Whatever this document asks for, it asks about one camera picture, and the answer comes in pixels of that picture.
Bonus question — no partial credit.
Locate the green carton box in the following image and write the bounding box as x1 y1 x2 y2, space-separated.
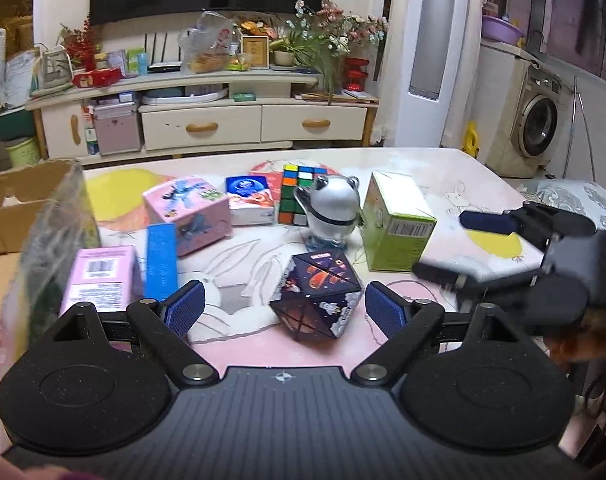
360 171 437 272

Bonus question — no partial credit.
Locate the pink barcode box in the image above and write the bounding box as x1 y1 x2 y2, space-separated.
59 246 143 315

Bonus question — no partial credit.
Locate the green clear plastic package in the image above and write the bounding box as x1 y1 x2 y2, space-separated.
0 173 100 451

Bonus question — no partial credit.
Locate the blue long box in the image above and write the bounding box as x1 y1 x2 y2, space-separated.
144 223 178 301

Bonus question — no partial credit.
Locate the dark space pattern cube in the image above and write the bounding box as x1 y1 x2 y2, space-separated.
269 248 364 341

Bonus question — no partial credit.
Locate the pink blue picture box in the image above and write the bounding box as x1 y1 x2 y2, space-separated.
142 176 232 257

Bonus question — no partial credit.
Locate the yellow detergent bottle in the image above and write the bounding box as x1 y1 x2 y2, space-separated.
461 120 480 158

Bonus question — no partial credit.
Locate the washing machine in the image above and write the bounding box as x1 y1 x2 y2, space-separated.
485 61 570 179

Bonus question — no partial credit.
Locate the silver panda figure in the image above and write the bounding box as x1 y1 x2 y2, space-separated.
293 174 364 250

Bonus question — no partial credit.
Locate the rubiks cube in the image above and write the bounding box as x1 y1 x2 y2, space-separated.
276 161 329 228

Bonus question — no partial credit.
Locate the purple basin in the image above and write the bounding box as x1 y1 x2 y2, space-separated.
482 15 523 46

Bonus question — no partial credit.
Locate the red candle holder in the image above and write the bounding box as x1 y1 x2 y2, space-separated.
343 58 369 92

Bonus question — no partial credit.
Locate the cardboard box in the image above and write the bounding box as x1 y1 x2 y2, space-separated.
0 159 82 255

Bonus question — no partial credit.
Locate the blue white tissue pack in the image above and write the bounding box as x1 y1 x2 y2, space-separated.
226 176 275 226

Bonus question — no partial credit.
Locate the white standing air conditioner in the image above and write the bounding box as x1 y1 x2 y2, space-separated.
371 0 485 148

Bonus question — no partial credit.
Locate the green trash bin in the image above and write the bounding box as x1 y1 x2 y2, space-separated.
4 136 41 168

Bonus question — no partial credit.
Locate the pink storage box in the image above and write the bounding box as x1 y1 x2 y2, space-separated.
94 102 142 155

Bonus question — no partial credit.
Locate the potted flower plant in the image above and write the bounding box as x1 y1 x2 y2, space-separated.
269 0 388 101

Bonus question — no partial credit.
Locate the cream TV stand cabinet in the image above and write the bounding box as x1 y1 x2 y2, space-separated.
26 70 379 166

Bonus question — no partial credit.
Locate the framed picture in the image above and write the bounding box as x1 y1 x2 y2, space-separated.
241 35 270 68

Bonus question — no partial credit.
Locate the red tin box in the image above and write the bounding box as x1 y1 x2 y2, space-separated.
73 67 123 88

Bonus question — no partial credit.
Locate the plastic snack bag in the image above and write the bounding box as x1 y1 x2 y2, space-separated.
178 11 233 74

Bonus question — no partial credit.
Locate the red berry decoration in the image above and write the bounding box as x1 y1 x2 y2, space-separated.
58 18 100 72

